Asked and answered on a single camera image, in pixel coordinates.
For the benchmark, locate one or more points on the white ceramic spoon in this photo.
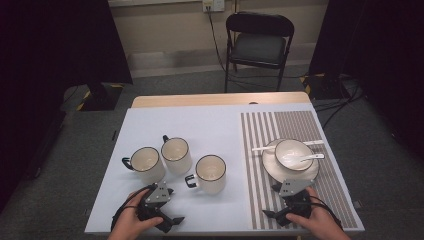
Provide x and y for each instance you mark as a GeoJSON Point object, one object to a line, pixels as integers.
{"type": "Point", "coordinates": [313, 156]}

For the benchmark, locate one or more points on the black curtain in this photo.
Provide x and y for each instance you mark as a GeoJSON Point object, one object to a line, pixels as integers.
{"type": "Point", "coordinates": [380, 50]}
{"type": "Point", "coordinates": [50, 50]}

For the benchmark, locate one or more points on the person's left hand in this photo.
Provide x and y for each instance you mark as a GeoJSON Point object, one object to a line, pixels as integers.
{"type": "Point", "coordinates": [126, 220]}

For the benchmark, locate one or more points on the striped woven placemat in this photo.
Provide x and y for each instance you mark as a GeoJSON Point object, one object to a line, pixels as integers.
{"type": "Point", "coordinates": [263, 126]}

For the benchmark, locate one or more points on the black folding chair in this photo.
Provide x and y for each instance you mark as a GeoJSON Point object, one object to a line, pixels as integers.
{"type": "Point", "coordinates": [258, 48]}

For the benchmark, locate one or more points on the black stand base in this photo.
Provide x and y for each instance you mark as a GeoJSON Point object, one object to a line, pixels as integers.
{"type": "Point", "coordinates": [325, 87]}
{"type": "Point", "coordinates": [100, 98]}

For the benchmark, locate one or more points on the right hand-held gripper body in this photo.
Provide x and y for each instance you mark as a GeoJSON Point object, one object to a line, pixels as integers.
{"type": "Point", "coordinates": [293, 187]}

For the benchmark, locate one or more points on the wooden table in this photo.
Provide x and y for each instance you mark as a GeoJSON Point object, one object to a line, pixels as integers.
{"type": "Point", "coordinates": [216, 99]}

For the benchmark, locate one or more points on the white bowl black rim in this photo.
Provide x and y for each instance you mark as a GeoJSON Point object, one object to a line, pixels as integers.
{"type": "Point", "coordinates": [290, 151]}

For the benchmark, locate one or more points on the white wall socket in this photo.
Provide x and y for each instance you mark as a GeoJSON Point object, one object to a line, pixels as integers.
{"type": "Point", "coordinates": [214, 4]}

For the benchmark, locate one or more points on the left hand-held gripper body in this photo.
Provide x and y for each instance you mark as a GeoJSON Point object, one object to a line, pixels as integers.
{"type": "Point", "coordinates": [158, 194]}

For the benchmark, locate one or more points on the person's right hand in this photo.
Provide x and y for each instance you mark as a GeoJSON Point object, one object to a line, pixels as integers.
{"type": "Point", "coordinates": [320, 223]}

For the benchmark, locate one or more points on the white plate black rim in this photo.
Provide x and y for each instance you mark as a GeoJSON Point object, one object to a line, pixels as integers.
{"type": "Point", "coordinates": [286, 175]}

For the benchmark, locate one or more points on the white mug black rim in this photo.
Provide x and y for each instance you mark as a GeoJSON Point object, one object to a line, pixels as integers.
{"type": "Point", "coordinates": [210, 176]}
{"type": "Point", "coordinates": [176, 155]}
{"type": "Point", "coordinates": [146, 164]}

